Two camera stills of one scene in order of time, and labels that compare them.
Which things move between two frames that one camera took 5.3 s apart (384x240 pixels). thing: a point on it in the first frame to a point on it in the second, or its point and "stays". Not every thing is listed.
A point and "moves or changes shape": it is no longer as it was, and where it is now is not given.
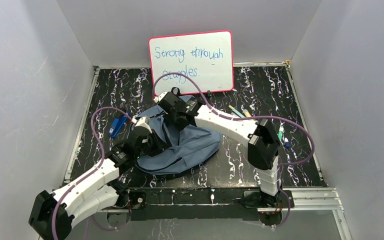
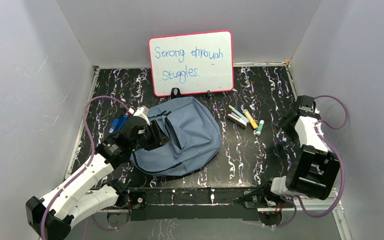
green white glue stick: [280, 132] moves or changes shape
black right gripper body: [172, 118] to [284, 123]
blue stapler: [117, 125] stays
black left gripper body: [155, 141] to [157, 133]
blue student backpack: [191, 147] stays
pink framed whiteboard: [207, 58] stays
